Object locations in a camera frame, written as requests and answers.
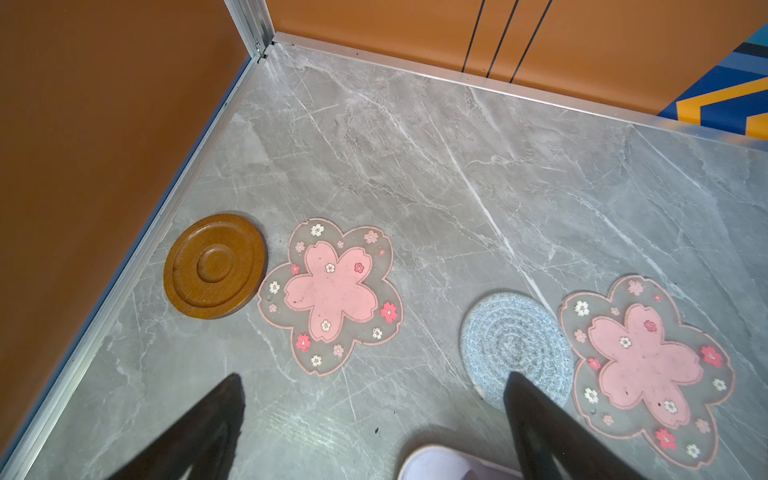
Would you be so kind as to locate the blue woven round coaster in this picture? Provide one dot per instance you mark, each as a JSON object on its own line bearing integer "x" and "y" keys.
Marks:
{"x": 507, "y": 332}

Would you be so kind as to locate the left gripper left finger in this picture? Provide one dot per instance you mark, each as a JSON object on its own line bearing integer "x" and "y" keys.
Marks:
{"x": 199, "y": 445}

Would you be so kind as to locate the brown wooden coaster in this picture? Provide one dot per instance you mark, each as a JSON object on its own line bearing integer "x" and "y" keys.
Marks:
{"x": 215, "y": 267}

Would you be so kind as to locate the pink flower coaster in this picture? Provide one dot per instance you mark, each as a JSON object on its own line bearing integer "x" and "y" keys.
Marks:
{"x": 333, "y": 294}
{"x": 641, "y": 371}

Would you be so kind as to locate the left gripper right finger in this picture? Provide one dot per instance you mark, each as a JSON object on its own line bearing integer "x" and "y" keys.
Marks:
{"x": 549, "y": 443}

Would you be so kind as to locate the white cup lavender outside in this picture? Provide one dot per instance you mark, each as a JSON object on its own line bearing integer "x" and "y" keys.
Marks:
{"x": 440, "y": 462}

